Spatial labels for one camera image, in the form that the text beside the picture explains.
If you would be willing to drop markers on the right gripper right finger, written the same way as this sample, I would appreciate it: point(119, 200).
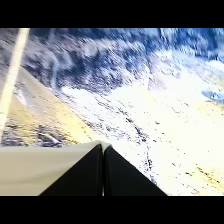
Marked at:
point(126, 180)

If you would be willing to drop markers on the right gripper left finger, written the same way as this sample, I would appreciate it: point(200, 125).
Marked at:
point(85, 176)

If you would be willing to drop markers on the white garment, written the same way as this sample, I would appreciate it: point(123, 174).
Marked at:
point(30, 170)

